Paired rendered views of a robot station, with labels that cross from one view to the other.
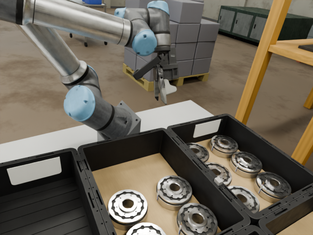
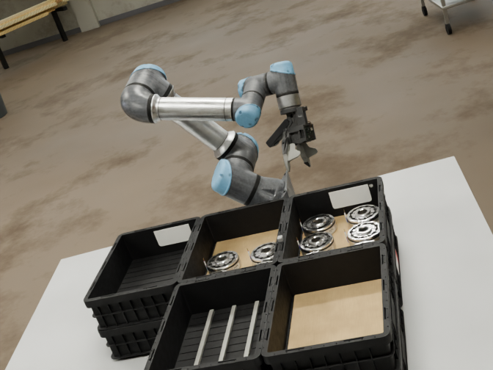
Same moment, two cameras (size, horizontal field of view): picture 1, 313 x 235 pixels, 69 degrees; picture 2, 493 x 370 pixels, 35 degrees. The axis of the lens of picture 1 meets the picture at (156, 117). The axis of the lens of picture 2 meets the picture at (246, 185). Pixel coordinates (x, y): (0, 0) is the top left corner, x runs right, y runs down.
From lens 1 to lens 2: 1.97 m
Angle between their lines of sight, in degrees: 43
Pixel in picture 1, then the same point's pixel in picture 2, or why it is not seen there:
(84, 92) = (221, 166)
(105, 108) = (244, 180)
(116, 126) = (260, 199)
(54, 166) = (186, 232)
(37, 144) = not seen: hidden behind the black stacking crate
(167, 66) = (293, 129)
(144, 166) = (266, 237)
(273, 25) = not seen: outside the picture
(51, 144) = not seen: hidden behind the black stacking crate
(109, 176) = (231, 244)
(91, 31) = (200, 117)
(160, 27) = (279, 89)
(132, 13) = (248, 84)
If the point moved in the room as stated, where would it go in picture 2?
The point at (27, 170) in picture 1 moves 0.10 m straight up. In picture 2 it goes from (166, 233) to (156, 208)
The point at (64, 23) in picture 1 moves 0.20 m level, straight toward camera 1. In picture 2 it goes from (178, 116) to (155, 143)
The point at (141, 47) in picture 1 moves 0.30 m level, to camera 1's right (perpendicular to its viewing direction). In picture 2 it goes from (242, 122) to (318, 122)
